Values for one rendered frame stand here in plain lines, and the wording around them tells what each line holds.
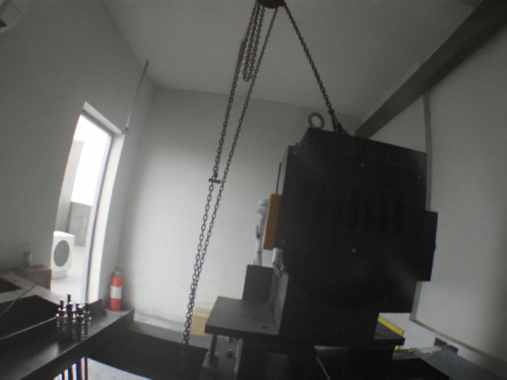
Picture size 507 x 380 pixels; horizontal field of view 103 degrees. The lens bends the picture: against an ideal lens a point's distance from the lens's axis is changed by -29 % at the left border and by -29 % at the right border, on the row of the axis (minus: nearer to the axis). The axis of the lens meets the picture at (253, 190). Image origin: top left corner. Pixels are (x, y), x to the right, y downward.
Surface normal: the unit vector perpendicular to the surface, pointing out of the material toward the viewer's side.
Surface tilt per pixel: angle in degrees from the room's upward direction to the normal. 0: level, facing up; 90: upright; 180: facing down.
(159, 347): 90
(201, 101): 90
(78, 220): 90
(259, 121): 90
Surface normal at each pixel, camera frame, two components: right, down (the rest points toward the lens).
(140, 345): 0.02, -0.14
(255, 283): 0.24, -0.11
